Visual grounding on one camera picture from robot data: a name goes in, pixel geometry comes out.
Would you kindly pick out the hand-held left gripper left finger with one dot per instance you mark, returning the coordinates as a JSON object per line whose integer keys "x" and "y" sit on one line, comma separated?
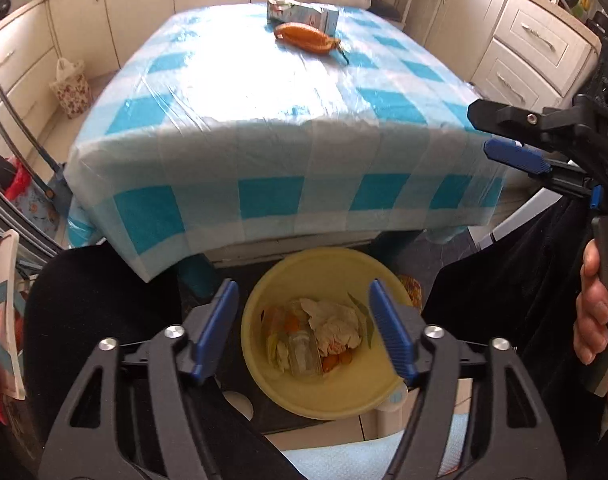
{"x": 218, "y": 330}

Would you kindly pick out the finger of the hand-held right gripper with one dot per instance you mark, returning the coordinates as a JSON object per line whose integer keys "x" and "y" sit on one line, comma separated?
{"x": 514, "y": 120}
{"x": 514, "y": 155}

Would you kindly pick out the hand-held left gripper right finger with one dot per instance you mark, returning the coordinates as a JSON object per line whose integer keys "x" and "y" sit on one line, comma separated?
{"x": 391, "y": 330}

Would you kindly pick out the clear plastic jar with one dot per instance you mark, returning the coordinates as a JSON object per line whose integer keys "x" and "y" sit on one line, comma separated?
{"x": 304, "y": 355}

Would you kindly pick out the yellow plastic bin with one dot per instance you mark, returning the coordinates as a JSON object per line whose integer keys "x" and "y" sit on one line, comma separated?
{"x": 294, "y": 395}

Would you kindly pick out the long orange peel with stem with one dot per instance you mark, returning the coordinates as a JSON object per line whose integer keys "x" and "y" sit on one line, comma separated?
{"x": 304, "y": 35}

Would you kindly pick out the person's right hand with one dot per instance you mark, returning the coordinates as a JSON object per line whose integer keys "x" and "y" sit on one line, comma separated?
{"x": 591, "y": 310}

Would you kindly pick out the olive green leaf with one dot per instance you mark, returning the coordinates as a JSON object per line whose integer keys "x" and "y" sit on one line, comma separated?
{"x": 361, "y": 310}

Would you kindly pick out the cream kitchen base cabinets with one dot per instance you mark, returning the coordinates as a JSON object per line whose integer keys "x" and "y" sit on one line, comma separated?
{"x": 484, "y": 10}

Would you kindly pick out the light blue seat cushion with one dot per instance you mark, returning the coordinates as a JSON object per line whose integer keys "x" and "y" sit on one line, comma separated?
{"x": 344, "y": 460}

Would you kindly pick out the white blue-edged rack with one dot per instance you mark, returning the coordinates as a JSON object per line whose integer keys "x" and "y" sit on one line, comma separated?
{"x": 11, "y": 310}

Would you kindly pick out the table with blue checked cloth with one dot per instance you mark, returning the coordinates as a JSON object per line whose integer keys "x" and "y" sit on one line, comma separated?
{"x": 233, "y": 110}

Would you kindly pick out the floral fabric basket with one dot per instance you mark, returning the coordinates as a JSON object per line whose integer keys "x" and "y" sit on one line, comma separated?
{"x": 33, "y": 205}

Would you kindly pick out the light blue drink carton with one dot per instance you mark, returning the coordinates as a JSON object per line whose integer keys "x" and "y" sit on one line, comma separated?
{"x": 314, "y": 15}

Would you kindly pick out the black pouch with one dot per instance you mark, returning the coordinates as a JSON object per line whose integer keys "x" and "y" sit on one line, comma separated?
{"x": 1, "y": 170}

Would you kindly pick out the floral shopping bag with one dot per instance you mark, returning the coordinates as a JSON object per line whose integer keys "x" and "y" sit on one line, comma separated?
{"x": 71, "y": 90}

